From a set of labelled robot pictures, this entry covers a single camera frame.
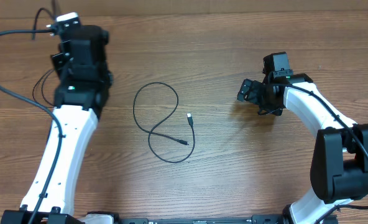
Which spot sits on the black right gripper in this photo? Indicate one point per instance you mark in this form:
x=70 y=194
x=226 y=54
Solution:
x=253 y=93

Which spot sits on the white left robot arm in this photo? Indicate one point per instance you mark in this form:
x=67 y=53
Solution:
x=83 y=91

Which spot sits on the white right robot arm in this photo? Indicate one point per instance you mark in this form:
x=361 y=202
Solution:
x=339 y=167

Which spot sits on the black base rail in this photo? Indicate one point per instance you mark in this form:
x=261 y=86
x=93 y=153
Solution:
x=218 y=219

